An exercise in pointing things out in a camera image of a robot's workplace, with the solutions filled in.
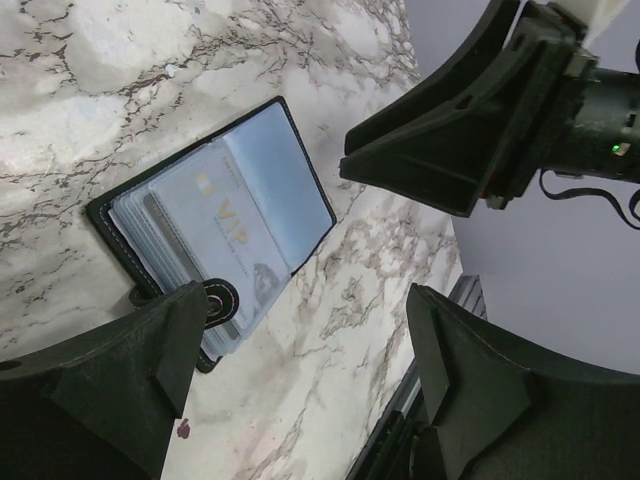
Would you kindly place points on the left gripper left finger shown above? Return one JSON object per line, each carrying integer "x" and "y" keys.
{"x": 102, "y": 405}

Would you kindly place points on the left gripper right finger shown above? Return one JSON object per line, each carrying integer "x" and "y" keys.
{"x": 502, "y": 407}

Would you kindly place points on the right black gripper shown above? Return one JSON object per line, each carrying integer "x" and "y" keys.
{"x": 442, "y": 142}

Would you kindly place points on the black leather card holder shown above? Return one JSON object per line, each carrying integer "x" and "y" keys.
{"x": 271, "y": 156}

